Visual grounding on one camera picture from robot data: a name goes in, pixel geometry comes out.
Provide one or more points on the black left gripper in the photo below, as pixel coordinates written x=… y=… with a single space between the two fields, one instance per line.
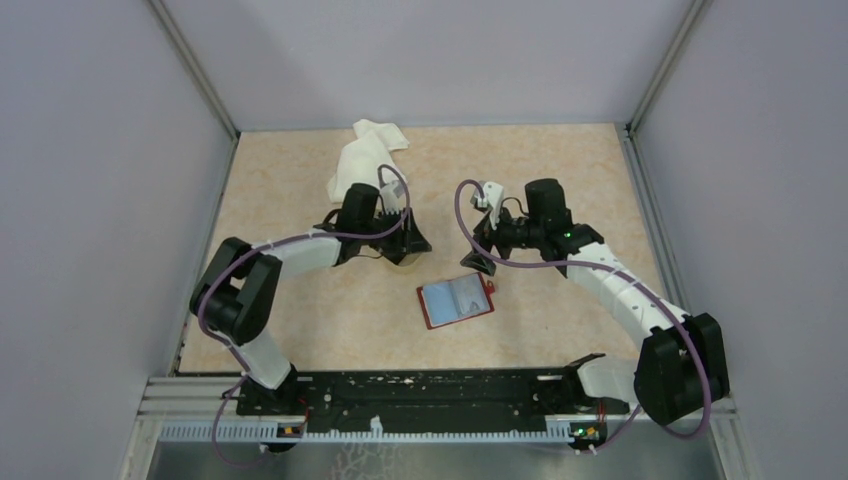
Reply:
x=409 y=240

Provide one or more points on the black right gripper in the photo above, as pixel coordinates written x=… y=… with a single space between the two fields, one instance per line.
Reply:
x=485 y=233

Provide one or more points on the red card holder wallet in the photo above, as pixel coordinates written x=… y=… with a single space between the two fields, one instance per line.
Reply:
x=452 y=301

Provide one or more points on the beige oval tray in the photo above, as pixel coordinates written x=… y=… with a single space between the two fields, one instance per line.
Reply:
x=407 y=265

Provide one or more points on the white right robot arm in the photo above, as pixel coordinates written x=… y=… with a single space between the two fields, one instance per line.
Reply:
x=681 y=368

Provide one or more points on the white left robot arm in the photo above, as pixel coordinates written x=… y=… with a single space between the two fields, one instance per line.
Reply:
x=233 y=299

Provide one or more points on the white crumpled cloth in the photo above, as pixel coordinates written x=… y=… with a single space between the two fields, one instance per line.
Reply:
x=360 y=159

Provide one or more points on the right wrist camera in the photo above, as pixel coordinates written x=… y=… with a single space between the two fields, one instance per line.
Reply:
x=488 y=198

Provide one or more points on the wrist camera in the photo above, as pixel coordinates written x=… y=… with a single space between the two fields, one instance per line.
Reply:
x=392 y=198
x=488 y=198

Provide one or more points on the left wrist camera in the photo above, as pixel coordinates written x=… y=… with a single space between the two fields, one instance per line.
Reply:
x=392 y=198

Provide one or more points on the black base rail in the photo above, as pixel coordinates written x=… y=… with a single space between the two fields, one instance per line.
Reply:
x=464 y=401

